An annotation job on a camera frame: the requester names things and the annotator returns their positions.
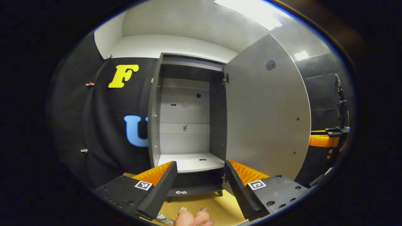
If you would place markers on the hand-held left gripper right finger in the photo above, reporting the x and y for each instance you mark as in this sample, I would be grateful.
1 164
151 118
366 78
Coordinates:
238 188

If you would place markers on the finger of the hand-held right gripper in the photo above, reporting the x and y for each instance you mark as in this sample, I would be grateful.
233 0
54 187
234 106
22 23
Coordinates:
323 141
333 129

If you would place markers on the black binder clip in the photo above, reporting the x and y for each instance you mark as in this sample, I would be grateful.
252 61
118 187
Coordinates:
108 57

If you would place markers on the white bottle green label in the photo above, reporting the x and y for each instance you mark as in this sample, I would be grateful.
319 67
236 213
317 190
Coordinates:
164 219

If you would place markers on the long ceiling light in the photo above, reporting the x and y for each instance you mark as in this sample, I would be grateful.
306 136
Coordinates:
251 14

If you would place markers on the small ceiling light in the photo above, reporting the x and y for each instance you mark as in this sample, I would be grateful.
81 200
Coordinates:
301 56

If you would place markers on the grey cabinet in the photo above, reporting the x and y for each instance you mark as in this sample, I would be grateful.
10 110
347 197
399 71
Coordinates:
185 138

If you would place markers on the beige cabinet door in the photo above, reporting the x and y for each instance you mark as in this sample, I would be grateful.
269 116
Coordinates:
267 119

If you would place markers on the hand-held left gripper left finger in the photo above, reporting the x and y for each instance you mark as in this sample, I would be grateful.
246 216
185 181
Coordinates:
161 188

